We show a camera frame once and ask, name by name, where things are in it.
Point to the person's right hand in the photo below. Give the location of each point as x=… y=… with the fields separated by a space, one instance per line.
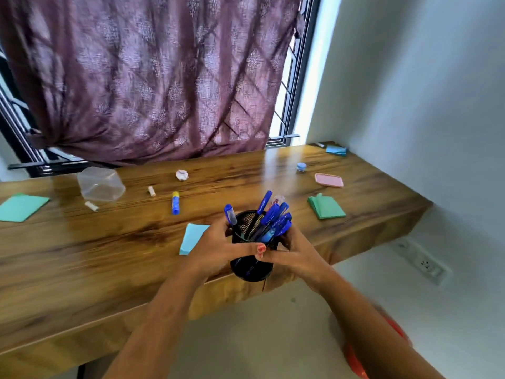
x=300 y=260

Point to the person's left hand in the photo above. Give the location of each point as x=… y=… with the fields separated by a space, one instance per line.
x=215 y=250

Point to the light blue sticky note pad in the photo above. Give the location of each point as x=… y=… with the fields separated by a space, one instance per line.
x=336 y=150
x=193 y=236

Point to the black mesh pen holder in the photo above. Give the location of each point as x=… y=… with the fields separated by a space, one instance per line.
x=252 y=270

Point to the bunch of blue pens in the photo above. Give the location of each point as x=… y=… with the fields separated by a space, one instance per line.
x=272 y=217

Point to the green sticky note pad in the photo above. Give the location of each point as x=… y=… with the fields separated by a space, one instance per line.
x=326 y=207
x=21 y=207

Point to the blue glue stick yellow cap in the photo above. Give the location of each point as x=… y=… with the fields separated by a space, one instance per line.
x=175 y=203

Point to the white paper ball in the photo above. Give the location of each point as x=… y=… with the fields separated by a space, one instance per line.
x=182 y=175

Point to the pink plastic lid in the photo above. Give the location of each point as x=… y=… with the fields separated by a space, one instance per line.
x=329 y=180

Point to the small white stick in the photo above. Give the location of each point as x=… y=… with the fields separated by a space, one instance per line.
x=152 y=191

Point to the clear plastic container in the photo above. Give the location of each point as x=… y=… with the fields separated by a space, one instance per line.
x=100 y=184

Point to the person's left forearm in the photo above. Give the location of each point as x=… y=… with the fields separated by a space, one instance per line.
x=158 y=331

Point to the person's right forearm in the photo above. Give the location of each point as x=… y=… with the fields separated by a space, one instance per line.
x=375 y=339

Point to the orange waste bin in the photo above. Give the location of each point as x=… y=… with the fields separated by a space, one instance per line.
x=353 y=361

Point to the purple patterned curtain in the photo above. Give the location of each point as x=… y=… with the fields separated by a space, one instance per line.
x=138 y=74

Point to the white wall socket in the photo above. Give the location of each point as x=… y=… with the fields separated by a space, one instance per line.
x=424 y=262

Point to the black window frame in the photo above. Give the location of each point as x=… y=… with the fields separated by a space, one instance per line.
x=300 y=74

